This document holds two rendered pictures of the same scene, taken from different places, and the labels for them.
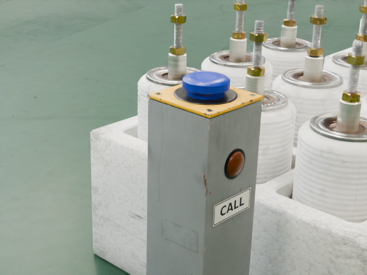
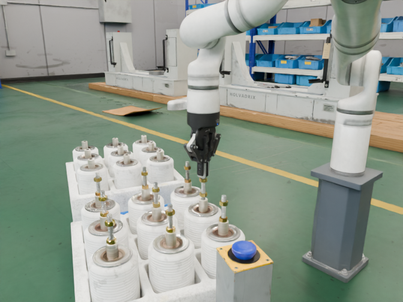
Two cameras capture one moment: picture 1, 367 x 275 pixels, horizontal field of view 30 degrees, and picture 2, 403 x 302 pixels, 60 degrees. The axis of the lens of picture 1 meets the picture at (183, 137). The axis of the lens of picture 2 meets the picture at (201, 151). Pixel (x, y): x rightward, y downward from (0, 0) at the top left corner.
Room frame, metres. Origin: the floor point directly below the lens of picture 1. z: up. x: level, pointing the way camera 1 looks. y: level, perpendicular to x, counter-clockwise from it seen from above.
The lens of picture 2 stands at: (0.39, 0.46, 0.65)
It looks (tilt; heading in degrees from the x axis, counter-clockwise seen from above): 17 degrees down; 297
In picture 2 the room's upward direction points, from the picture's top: straight up
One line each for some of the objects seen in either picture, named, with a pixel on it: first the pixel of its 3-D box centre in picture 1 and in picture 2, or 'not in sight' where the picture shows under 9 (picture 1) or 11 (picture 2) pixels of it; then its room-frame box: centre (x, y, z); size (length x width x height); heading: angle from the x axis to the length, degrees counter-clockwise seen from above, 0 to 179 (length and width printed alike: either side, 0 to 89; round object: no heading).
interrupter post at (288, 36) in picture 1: (288, 36); (99, 201); (0.98, -0.15, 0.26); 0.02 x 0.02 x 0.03
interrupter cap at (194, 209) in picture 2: not in sight; (202, 210); (0.73, -0.24, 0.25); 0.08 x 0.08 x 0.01
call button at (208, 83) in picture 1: (206, 88); (243, 251); (0.55, -0.02, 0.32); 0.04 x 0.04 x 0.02
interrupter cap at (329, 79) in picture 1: (312, 78); (156, 217); (0.81, -0.16, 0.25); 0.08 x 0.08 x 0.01
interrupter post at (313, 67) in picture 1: (313, 69); (156, 213); (0.81, -0.16, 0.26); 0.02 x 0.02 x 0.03
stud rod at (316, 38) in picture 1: (316, 36); (156, 197); (0.81, -0.16, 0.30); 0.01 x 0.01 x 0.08
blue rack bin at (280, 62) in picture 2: not in sight; (291, 61); (1.74, -5.71, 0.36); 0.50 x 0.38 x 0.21; 69
